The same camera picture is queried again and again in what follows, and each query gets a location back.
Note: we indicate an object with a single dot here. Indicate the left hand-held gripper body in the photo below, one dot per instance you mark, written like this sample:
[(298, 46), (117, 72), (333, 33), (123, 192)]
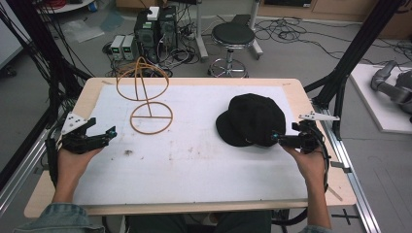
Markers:
[(74, 123)]

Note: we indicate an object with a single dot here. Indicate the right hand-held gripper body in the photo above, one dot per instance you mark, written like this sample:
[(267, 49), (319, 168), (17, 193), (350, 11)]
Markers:
[(310, 137)]

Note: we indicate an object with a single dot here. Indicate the black cap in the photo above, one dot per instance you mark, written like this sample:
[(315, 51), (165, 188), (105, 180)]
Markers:
[(252, 118)]

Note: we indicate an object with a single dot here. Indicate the person's right hand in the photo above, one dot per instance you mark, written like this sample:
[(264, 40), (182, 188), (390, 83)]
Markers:
[(311, 166)]

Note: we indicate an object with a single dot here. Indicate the person's left hand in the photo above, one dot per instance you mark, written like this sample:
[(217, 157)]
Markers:
[(69, 165)]

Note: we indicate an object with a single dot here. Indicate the wooden hat stand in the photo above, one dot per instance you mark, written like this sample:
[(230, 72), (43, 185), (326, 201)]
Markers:
[(150, 108)]

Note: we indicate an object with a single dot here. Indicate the wooden table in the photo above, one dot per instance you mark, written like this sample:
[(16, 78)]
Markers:
[(327, 194)]

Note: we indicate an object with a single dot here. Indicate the white board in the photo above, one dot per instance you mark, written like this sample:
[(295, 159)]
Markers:
[(372, 106)]

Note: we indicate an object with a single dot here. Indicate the grey power supply unit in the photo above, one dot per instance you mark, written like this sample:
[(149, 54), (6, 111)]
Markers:
[(117, 47), (129, 47)]

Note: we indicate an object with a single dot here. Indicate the person's denim right sleeve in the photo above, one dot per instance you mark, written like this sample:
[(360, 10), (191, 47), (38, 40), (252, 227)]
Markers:
[(315, 229)]

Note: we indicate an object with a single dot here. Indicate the person's denim sleeve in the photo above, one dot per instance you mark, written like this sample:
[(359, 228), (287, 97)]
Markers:
[(55, 220), (315, 229)]

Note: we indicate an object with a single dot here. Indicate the clear plastic sheet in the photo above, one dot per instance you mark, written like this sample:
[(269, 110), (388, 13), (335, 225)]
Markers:
[(82, 30)]

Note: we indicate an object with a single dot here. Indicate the white table mat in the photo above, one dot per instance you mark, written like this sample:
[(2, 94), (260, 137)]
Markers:
[(194, 168)]

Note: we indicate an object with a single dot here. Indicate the person's denim left sleeve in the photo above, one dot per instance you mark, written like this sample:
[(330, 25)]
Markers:
[(55, 220)]

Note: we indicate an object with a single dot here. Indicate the black computer tower green label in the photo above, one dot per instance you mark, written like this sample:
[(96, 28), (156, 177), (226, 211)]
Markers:
[(146, 35)]

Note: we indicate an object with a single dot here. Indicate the white panel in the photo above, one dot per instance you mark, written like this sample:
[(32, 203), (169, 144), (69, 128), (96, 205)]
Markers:
[(8, 39)]

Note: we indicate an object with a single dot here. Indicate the black round stool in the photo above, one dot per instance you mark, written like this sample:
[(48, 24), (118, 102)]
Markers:
[(232, 34)]

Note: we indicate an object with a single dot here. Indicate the white round table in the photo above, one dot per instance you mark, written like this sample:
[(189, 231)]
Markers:
[(68, 6)]

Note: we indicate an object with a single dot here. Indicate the blue tape roll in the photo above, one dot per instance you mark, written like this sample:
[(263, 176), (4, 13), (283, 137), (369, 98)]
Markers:
[(93, 6)]

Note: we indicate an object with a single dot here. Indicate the white box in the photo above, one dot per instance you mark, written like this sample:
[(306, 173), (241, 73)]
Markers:
[(153, 13)]

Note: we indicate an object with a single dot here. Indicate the white stand legs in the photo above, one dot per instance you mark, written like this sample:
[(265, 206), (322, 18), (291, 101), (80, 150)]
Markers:
[(202, 35)]

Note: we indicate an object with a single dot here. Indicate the aluminium rail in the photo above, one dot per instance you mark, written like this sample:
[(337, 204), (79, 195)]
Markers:
[(350, 181), (19, 181)]

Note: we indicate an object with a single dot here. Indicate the black frame post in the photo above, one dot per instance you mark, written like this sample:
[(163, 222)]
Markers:
[(35, 35), (356, 48)]

